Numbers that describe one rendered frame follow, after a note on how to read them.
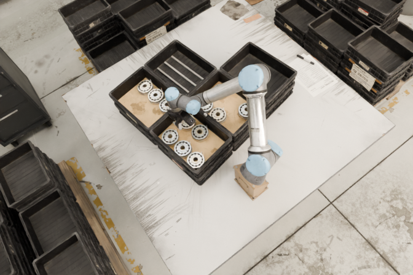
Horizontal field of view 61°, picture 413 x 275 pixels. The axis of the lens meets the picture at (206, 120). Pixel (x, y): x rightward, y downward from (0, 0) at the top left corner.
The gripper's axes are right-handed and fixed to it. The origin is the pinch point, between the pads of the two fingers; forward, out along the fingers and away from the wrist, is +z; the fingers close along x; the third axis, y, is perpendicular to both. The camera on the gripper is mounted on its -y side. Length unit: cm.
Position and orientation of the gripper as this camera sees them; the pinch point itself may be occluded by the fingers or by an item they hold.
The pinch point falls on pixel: (184, 126)
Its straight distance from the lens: 215.3
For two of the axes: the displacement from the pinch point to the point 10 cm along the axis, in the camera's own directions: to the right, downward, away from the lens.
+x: -6.4, 6.9, -3.2
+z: 1.0, 4.9, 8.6
